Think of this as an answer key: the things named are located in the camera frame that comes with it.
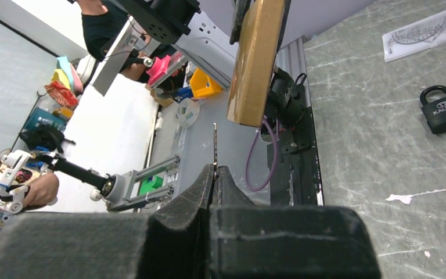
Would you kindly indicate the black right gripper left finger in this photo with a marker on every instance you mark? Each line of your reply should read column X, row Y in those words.
column 169, row 243

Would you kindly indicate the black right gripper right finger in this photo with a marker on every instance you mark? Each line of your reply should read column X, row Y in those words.
column 283, row 241

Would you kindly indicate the brass padlock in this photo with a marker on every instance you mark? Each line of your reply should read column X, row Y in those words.
column 258, row 44

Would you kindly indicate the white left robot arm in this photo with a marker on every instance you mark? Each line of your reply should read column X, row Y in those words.
column 189, row 30

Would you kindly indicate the operator hand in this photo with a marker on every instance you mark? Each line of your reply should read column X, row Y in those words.
column 42, row 191

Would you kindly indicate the yellow plastic bin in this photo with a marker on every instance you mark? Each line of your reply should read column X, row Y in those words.
column 203, row 86

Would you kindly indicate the pink plastic part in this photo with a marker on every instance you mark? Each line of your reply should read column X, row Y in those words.
column 161, row 69

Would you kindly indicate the black padlock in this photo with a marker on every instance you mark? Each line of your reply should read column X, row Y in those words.
column 434, row 112

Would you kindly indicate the plastic packaging card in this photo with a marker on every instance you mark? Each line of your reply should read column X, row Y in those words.
column 421, row 35

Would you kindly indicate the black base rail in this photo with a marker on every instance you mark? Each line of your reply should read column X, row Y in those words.
column 297, row 176

